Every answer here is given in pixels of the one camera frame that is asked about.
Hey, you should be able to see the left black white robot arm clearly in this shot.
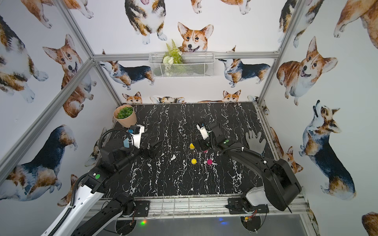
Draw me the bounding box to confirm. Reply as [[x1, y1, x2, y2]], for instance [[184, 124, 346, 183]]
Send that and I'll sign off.
[[43, 125, 162, 236]]

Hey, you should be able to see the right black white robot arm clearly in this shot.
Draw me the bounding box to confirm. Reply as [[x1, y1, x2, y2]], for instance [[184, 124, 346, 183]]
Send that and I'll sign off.
[[194, 121, 302, 211]]

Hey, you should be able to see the grey rubber glove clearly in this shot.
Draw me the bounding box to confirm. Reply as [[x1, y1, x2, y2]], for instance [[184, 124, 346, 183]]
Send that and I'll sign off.
[[246, 130, 266, 154]]

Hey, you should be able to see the beige pot with green plant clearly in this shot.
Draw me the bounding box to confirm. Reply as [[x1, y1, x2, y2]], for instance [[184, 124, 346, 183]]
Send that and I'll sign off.
[[113, 105, 137, 128]]

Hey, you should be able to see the green fern plant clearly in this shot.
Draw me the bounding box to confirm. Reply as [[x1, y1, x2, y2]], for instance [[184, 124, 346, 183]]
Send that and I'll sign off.
[[162, 40, 183, 65]]

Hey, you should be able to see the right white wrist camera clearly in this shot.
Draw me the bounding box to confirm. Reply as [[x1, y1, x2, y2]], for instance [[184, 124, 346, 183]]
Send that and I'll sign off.
[[196, 124, 209, 140]]

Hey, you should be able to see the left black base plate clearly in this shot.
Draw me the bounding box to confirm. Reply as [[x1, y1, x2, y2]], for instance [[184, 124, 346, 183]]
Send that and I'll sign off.
[[120, 200, 151, 218]]

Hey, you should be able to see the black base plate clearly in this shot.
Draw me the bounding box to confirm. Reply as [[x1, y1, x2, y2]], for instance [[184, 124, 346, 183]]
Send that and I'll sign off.
[[120, 200, 151, 218], [225, 198, 269, 214]]

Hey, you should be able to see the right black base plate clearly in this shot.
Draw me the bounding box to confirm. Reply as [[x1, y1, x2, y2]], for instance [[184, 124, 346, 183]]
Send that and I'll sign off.
[[225, 198, 269, 214]]

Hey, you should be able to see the white wire wall basket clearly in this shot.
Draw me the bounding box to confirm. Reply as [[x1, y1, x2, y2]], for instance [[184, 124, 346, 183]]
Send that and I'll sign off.
[[149, 52, 215, 78]]

